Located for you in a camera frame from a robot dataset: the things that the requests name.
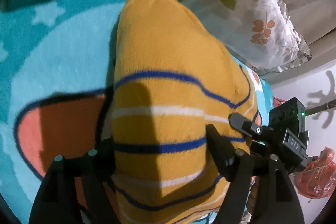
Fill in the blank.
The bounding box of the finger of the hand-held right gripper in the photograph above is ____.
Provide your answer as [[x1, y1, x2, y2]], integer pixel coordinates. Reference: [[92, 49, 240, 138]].
[[228, 112, 274, 140]]

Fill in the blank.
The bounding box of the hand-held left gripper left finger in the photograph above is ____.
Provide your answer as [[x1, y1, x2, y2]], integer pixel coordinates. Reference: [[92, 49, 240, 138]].
[[28, 135, 116, 224]]

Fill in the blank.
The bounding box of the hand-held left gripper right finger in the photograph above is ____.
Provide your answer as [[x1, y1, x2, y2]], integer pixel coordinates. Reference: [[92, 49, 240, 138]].
[[206, 124, 305, 224]]

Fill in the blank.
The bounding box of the orange striped sweater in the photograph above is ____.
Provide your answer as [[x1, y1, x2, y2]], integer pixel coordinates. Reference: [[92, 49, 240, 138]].
[[104, 0, 259, 224]]

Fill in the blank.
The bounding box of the small red object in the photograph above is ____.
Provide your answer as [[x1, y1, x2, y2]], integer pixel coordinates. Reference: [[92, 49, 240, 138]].
[[272, 97, 285, 109]]

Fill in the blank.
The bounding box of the red plastic bag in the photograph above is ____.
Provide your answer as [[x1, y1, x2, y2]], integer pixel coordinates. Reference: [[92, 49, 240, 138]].
[[294, 147, 336, 199]]

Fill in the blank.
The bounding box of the turquoise star print blanket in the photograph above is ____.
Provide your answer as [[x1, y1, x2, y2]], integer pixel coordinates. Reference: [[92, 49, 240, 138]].
[[0, 0, 275, 224]]

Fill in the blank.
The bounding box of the white leaf print pillow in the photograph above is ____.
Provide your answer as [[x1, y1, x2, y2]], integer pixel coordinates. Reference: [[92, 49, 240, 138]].
[[181, 0, 313, 74]]

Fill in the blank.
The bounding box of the dark cable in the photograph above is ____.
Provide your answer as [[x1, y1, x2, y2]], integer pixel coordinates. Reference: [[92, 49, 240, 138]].
[[304, 99, 336, 116]]

